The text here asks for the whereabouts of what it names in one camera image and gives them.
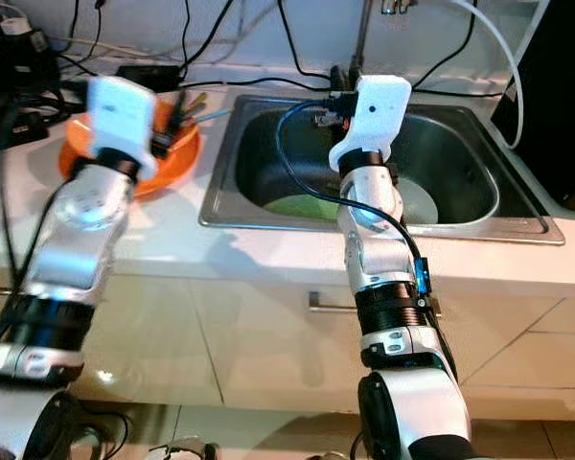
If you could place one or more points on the orange bowl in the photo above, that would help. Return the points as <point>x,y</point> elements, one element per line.
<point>81,134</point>

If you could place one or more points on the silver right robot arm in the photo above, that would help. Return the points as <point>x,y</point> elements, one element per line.
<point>388,278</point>

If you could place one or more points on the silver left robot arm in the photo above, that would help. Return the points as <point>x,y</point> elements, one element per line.
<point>77,249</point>

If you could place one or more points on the chopsticks in orange bowl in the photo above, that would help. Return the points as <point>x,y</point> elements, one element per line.
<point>199,105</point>

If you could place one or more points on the orange plate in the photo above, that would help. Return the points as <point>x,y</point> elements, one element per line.
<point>172,172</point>

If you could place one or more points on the black power strip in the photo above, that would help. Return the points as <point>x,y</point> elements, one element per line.
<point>139,73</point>

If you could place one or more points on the green plate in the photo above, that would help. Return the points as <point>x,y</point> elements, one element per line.
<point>302,206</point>

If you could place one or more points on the stainless steel sink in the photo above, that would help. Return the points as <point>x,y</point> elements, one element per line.
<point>470,144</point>

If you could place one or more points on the black charger pile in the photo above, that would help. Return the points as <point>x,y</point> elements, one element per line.
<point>29,57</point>

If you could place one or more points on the black box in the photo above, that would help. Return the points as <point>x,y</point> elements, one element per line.
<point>556,96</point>

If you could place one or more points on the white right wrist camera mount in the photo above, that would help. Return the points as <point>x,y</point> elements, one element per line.
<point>374,120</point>

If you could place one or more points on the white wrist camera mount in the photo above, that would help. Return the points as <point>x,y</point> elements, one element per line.
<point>120,115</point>
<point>374,120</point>

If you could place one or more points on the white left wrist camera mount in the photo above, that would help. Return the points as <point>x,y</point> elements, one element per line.
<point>120,115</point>

